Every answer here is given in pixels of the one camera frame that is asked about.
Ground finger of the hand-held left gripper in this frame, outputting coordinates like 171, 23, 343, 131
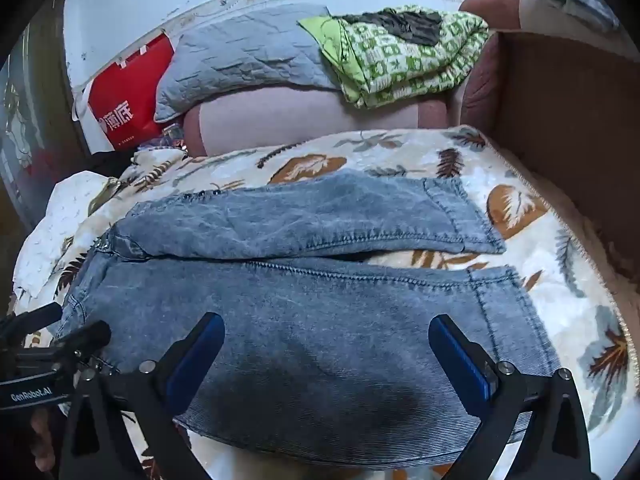
0, 302, 64, 347
15, 320, 112, 376

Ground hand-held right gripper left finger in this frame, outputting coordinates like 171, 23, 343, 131
60, 311, 226, 480

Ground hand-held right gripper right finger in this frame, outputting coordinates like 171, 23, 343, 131
428, 314, 601, 480

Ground blue denim pants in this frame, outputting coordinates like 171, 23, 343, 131
52, 169, 563, 466

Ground person's left hand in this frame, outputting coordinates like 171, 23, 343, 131
27, 406, 66, 472

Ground white printed cloth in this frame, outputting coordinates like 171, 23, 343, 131
12, 170, 118, 301

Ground leaf print blanket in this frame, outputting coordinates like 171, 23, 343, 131
10, 127, 633, 480

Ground red paper bag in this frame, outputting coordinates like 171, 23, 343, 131
82, 34, 176, 152

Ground green patterned quilt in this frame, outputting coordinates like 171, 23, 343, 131
297, 7, 491, 110

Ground grey quilted pillow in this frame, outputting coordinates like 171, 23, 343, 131
154, 4, 346, 123

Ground dark grey cloth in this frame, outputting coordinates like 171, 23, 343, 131
342, 7, 444, 47

